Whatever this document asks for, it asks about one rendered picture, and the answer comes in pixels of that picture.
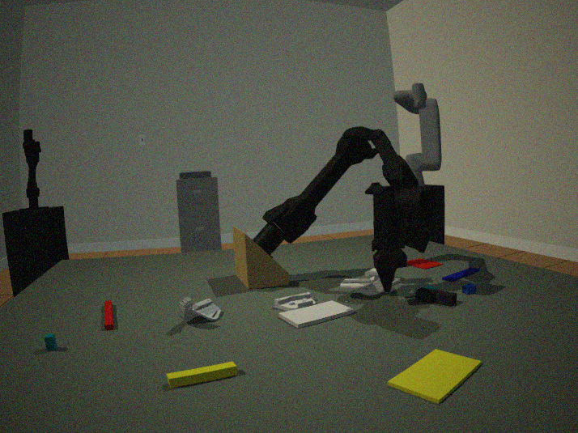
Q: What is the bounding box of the yellow rectangular bar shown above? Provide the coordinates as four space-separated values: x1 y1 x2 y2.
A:
167 361 238 388

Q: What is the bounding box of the red flat bar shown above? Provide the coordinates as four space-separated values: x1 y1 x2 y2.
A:
104 300 114 330

